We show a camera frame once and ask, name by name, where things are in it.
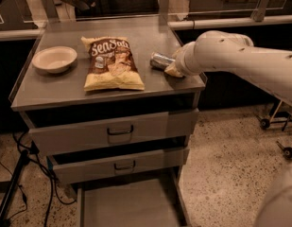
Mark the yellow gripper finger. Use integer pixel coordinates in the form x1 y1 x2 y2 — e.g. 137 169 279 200
164 63 183 78
171 47 182 59

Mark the silver redbull can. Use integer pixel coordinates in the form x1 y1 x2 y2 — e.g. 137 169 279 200
150 52 175 70

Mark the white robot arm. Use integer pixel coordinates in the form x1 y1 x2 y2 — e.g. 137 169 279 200
164 30 292 227

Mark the top grey drawer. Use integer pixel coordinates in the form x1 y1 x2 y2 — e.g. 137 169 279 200
29 109 198 156

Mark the grey metal drawer cabinet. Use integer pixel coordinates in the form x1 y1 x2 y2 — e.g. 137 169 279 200
11 16 205 227

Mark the bottom open grey drawer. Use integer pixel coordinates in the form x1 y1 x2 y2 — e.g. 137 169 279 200
77 168 191 227

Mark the middle grey drawer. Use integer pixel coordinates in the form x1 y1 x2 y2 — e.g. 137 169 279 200
53 147 189 184

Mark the sea salt chips bag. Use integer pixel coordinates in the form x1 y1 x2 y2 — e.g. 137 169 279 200
81 36 145 92

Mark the white paper bowl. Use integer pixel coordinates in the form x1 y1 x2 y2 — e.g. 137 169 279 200
32 46 77 74

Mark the black tripod leg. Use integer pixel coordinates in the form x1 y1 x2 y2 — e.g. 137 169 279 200
0 150 28 227

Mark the white counter rail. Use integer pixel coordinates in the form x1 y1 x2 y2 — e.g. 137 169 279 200
168 15 292 30

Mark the wheeled cart frame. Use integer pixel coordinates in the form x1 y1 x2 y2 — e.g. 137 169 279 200
259 100 292 160

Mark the black floor cable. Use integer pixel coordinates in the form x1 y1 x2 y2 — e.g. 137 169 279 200
0 131 77 227

